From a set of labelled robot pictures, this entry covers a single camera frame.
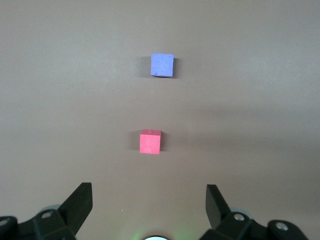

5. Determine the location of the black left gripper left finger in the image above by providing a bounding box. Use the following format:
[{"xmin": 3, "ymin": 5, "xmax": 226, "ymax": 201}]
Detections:
[{"xmin": 0, "ymin": 182, "xmax": 94, "ymax": 240}]

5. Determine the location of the purple foam cube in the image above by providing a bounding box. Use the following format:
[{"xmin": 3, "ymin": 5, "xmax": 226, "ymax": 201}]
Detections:
[{"xmin": 149, "ymin": 52, "xmax": 175, "ymax": 79}]

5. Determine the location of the brown table cover cloth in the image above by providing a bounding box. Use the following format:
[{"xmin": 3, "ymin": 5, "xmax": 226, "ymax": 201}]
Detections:
[{"xmin": 0, "ymin": 0, "xmax": 320, "ymax": 240}]

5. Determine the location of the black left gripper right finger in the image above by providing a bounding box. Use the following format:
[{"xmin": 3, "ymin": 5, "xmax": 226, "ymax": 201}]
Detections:
[{"xmin": 199, "ymin": 184, "xmax": 307, "ymax": 240}]

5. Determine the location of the red foam cube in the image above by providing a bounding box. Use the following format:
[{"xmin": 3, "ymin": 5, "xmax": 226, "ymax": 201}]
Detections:
[{"xmin": 138, "ymin": 128, "xmax": 162, "ymax": 155}]

